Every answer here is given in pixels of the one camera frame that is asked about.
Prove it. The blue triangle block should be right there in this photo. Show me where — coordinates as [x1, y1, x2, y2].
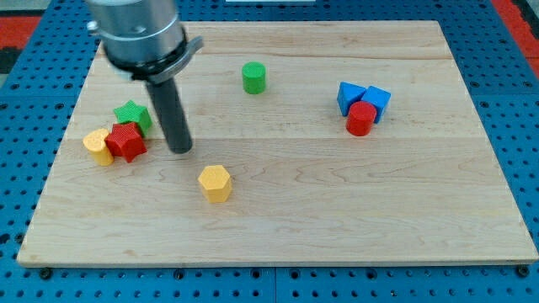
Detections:
[336, 82, 366, 117]

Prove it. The green star block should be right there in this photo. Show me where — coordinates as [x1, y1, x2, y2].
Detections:
[113, 100, 152, 137]

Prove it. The red star block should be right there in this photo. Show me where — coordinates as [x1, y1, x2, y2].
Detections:
[104, 122, 147, 162]

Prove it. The red cylinder block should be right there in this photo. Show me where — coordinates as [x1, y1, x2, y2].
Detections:
[345, 101, 377, 136]

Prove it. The blue cube block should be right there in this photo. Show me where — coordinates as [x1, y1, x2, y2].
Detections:
[361, 86, 391, 124]

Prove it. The green cylinder block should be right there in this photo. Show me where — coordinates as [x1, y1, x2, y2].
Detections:
[242, 61, 266, 94]

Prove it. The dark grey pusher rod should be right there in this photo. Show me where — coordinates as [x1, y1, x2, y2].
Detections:
[146, 78, 193, 154]

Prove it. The wooden board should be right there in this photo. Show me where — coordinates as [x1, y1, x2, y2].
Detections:
[18, 21, 538, 268]

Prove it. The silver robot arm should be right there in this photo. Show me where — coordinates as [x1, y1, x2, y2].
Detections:
[86, 0, 204, 154]

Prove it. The yellow heart block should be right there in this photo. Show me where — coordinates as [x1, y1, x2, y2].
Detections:
[83, 128, 115, 166]

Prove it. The yellow hexagon block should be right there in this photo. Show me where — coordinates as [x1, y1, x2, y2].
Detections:
[198, 165, 232, 203]

